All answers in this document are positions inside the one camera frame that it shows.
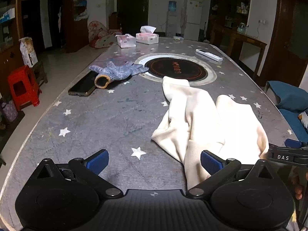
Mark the clear tissue box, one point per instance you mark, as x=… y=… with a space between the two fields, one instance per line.
x=146 y=38

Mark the red plastic stool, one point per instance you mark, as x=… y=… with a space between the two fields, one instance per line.
x=24 y=71

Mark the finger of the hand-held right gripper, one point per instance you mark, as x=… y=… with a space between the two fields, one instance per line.
x=292 y=143

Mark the white remote control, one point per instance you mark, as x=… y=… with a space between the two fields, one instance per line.
x=208 y=54

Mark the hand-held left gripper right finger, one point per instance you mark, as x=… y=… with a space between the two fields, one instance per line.
x=210 y=163

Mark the dark smartphone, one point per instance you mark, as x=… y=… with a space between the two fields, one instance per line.
x=80 y=86

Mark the blue cushioned chair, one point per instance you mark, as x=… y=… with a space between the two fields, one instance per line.
x=286 y=96

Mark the brown side door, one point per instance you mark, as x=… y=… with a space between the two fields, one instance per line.
x=288 y=28

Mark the purple patterned bag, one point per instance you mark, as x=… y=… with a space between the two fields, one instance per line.
x=9 y=110

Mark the cream pants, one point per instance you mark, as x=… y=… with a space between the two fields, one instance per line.
x=204 y=115

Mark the wooden side desk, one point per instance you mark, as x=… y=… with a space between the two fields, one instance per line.
x=247 y=41

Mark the grey star-printed tablecloth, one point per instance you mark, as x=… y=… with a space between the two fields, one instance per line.
x=108 y=120

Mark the small green packet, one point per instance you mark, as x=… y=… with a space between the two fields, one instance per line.
x=178 y=38

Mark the glass kettle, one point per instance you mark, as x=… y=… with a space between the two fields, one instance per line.
x=241 y=27

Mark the large wooden display cabinet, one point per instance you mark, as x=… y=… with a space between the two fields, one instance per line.
x=9 y=28

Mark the dark wooden shelf unit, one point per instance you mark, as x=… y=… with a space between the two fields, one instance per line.
x=228 y=4

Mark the white refrigerator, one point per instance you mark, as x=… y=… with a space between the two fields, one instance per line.
x=193 y=16

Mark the narrow wooden shelf cabinet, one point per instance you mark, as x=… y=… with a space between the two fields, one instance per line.
x=74 y=16

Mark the red patterned play tent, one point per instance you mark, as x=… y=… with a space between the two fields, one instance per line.
x=101 y=38

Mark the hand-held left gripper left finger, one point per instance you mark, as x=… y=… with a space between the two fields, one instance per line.
x=97 y=160

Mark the white water dispenser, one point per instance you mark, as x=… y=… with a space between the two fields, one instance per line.
x=172 y=24

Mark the round built-in induction cooktop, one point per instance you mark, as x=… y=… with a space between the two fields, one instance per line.
x=175 y=69

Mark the clear plastic container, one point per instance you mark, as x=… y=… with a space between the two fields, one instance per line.
x=126 y=42

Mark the white paper bag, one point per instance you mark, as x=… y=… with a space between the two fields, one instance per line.
x=28 y=50

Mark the person's right hand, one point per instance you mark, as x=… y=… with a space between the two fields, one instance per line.
x=298 y=185

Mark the dark wooden door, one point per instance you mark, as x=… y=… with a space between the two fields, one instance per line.
x=132 y=7

